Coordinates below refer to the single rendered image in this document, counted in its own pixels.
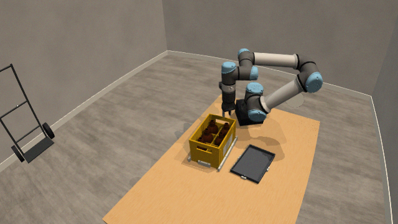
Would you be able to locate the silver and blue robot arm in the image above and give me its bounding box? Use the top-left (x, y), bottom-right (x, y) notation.
top-left (221, 49), bottom-right (323, 122)

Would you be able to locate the yellow crate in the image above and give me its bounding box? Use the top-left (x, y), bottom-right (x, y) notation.
top-left (189, 116), bottom-right (236, 169)

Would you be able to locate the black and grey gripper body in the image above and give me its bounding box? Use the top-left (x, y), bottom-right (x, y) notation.
top-left (219, 82), bottom-right (236, 112)

